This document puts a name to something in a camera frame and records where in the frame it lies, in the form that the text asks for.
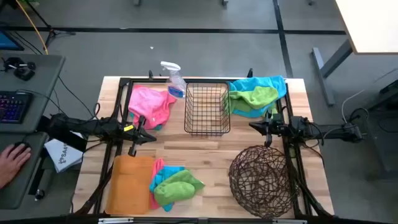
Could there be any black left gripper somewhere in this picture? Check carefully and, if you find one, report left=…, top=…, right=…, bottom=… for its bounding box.
left=124, top=115, right=157, bottom=157

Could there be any black backlit keyboard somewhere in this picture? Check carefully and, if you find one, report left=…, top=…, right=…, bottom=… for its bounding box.
left=0, top=90, right=34, bottom=124

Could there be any orange tray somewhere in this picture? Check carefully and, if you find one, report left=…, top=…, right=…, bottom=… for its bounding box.
left=105, top=155, right=155, bottom=215

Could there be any small pink microfiber towel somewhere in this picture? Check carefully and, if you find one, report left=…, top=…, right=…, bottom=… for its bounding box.
left=149, top=157, right=165, bottom=210

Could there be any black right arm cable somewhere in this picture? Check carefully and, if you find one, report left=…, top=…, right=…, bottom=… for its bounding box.
left=347, top=107, right=370, bottom=124

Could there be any brown woven round basket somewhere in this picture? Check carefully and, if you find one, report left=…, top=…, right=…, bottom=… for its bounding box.
left=228, top=145, right=301, bottom=218

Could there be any computer monitor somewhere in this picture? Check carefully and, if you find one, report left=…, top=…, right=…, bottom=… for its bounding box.
left=0, top=29, right=25, bottom=52

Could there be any black wire basket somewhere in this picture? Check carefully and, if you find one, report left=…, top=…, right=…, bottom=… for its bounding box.
left=183, top=82, right=231, bottom=138

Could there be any grey mouse shelf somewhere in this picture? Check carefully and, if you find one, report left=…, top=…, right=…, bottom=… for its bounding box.
left=0, top=132, right=50, bottom=210

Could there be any person's hand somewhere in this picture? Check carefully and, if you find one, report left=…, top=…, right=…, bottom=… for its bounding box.
left=0, top=143, right=32, bottom=189

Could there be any black tripod stand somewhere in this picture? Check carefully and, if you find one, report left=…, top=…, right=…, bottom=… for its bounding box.
left=0, top=0, right=76, bottom=48

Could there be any large pink microfiber towel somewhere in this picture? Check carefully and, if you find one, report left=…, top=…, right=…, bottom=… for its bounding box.
left=128, top=85, right=177, bottom=131

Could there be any silver metal bracket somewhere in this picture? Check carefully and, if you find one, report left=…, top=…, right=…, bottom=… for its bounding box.
left=272, top=219, right=308, bottom=224
left=98, top=217, right=134, bottom=224

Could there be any yellow cable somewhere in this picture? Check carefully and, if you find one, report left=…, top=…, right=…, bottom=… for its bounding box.
left=15, top=0, right=49, bottom=55

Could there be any green microfiber towel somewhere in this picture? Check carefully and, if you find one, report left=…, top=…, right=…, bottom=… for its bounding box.
left=154, top=169, right=205, bottom=207
left=229, top=86, right=280, bottom=114

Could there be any clear spray bottle blue label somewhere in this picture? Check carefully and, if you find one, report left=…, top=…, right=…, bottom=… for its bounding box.
left=160, top=61, right=187, bottom=100

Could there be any black desk cable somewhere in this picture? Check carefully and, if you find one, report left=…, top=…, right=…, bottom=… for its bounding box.
left=57, top=76, right=96, bottom=118

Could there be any blue microfiber towel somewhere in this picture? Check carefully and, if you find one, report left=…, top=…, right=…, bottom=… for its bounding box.
left=229, top=75, right=287, bottom=118
left=149, top=166, right=186, bottom=212

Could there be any white cable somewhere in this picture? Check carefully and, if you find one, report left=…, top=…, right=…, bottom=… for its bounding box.
left=341, top=89, right=365, bottom=124

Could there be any white table top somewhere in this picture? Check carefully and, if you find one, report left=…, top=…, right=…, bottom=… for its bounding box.
left=335, top=0, right=398, bottom=55

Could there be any black metal table frame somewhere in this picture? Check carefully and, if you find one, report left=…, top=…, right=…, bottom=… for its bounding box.
left=74, top=68, right=334, bottom=218

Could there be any black desk clamp mount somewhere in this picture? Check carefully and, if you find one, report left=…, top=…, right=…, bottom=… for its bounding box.
left=2, top=57, right=37, bottom=82

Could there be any black equipment stand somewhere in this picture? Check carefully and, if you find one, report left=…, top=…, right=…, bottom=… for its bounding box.
left=365, top=79, right=398, bottom=181

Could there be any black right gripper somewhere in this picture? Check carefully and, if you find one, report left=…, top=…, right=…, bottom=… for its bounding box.
left=248, top=111, right=292, bottom=148

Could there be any grey table leg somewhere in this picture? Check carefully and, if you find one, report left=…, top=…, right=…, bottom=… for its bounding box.
left=312, top=39, right=354, bottom=106

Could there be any grey desk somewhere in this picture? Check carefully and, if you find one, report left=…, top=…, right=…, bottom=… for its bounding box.
left=0, top=54, right=66, bottom=134

